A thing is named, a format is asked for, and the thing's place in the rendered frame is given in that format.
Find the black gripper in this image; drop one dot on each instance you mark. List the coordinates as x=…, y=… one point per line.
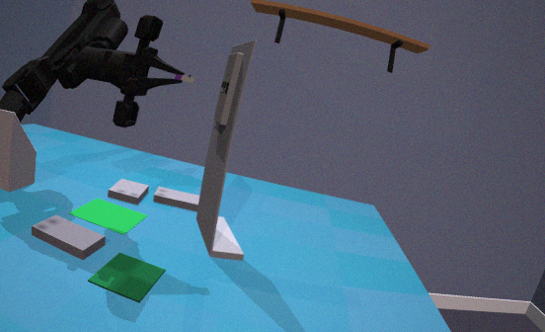
x=122, y=67

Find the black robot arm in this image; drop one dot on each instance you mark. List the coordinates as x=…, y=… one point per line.
x=72, y=59

